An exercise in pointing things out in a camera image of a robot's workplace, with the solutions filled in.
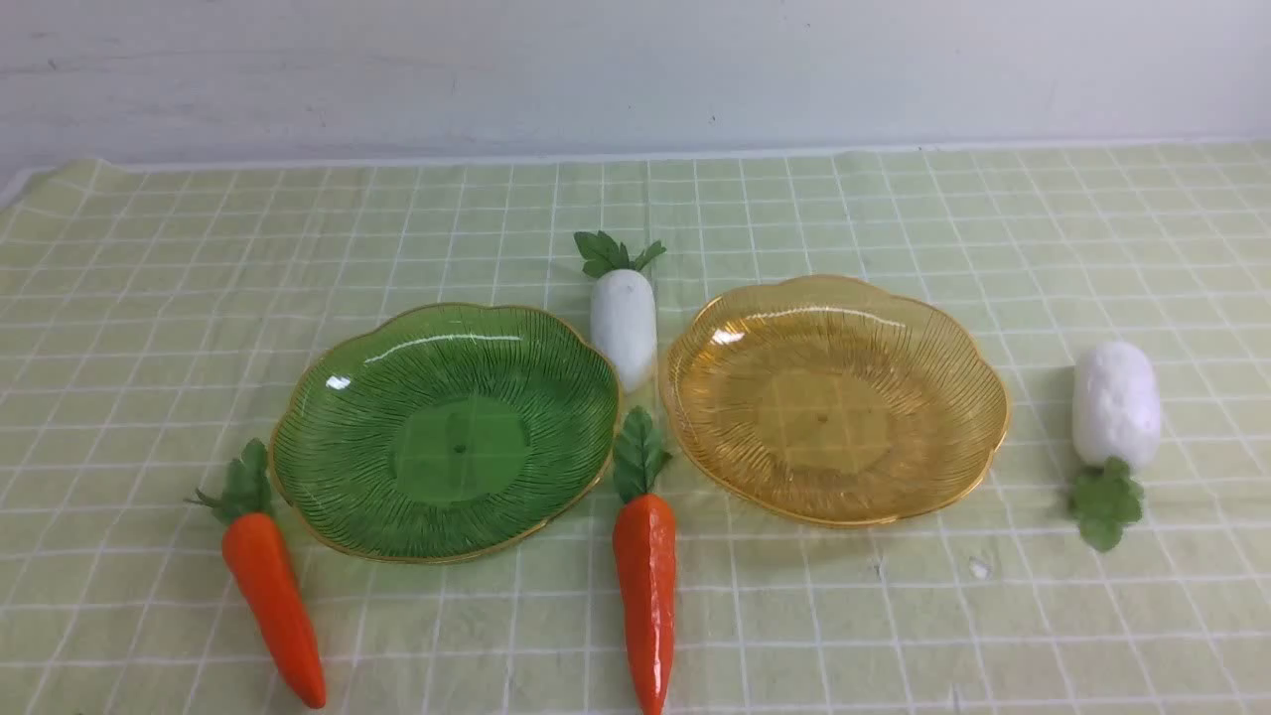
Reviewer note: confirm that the white toy radish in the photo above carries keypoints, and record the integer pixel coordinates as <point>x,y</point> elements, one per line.
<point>1116,429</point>
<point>622,314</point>

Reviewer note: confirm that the orange toy carrot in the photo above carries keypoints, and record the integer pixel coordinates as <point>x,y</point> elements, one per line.
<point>644,544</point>
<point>257,556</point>

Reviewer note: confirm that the amber ribbed plastic plate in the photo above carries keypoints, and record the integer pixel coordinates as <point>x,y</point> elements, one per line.
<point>833,402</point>

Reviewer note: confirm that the green ribbed plastic plate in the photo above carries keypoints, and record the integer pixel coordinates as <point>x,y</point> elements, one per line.
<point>448,432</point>

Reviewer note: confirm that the green checkered tablecloth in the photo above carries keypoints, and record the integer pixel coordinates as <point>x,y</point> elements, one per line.
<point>155,321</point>

